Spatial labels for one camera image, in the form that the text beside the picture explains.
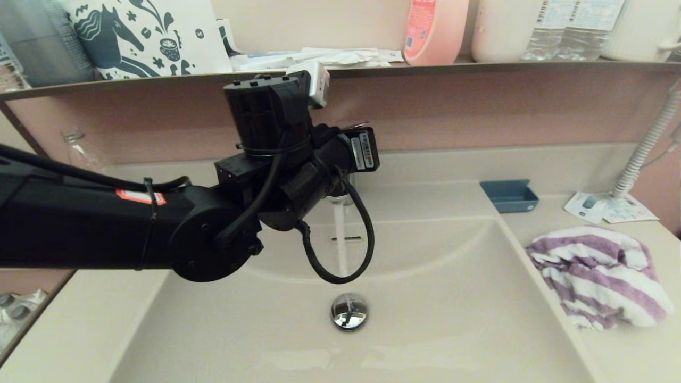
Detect purple white striped towel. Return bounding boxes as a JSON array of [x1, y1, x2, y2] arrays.
[[526, 225, 674, 331]]

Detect beige wash basin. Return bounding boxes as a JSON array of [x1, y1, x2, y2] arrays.
[[106, 184, 604, 383]]

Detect long white sachet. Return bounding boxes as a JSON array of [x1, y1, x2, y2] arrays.
[[301, 47, 380, 67]]

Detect flat white packet blue stripe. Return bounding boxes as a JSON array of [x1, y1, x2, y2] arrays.
[[230, 51, 298, 72]]

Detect pink plastic bottle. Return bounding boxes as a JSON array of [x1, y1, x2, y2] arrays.
[[403, 0, 470, 66]]

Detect brown shelf ledge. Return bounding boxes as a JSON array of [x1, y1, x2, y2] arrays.
[[0, 56, 681, 102]]

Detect chrome drain stopper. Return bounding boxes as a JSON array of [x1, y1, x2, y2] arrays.
[[331, 292, 369, 332]]

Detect blue soap dish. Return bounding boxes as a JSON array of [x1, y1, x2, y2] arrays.
[[479, 179, 539, 214]]

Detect white bag blue horse print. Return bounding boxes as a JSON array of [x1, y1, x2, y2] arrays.
[[59, 0, 233, 80]]

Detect white cream container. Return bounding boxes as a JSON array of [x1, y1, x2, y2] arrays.
[[470, 0, 542, 63]]

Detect clear plastic water bottle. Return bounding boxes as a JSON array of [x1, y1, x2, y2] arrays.
[[63, 129, 110, 172], [553, 0, 626, 61], [520, 0, 567, 61]]

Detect white paper leaflets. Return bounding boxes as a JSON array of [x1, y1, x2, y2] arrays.
[[564, 191, 612, 224]]

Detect white printed leaflet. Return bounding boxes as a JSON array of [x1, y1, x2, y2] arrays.
[[602, 194, 659, 224]]

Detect white ribbed mug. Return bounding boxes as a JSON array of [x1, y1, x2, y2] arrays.
[[600, 0, 681, 62]]

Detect clear printed packet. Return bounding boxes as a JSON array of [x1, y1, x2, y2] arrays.
[[0, 32, 28, 94]]

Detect clear wrapped bottles pack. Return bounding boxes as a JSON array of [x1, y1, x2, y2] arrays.
[[0, 289, 48, 352]]

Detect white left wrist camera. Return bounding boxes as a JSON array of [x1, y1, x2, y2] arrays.
[[286, 60, 331, 110]]

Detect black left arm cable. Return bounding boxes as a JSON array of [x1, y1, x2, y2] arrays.
[[0, 133, 375, 285]]

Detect white coiled hose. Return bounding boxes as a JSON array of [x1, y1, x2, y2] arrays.
[[612, 80, 681, 200]]

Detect thin white cable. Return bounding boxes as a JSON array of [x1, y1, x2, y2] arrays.
[[637, 141, 681, 172]]

